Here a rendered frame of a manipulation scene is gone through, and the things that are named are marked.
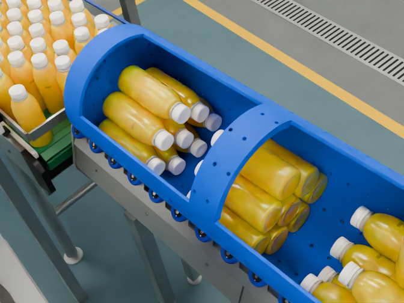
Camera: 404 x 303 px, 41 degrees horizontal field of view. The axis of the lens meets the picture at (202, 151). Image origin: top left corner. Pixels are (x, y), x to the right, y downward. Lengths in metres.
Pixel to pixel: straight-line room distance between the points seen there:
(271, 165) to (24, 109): 0.68
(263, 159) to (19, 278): 0.48
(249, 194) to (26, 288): 0.43
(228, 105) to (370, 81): 1.71
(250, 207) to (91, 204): 1.57
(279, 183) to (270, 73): 1.97
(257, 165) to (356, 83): 1.91
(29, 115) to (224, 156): 0.63
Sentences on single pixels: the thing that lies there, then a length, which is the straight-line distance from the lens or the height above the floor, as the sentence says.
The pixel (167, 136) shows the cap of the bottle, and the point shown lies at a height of 1.11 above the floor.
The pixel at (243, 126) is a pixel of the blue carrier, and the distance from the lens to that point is 0.93.
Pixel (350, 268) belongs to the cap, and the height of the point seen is 1.12.
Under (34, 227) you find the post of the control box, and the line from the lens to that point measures 1.78.
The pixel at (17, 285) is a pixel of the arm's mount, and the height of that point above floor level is 1.08.
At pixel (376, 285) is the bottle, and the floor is 1.13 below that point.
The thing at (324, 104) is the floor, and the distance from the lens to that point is 2.71.
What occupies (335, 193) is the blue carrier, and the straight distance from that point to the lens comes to 1.11.
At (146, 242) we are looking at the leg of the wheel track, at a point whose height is 0.49.
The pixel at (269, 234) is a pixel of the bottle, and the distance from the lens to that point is 1.01.
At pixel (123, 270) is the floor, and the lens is 2.24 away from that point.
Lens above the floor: 1.91
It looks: 49 degrees down
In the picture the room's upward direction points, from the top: 10 degrees counter-clockwise
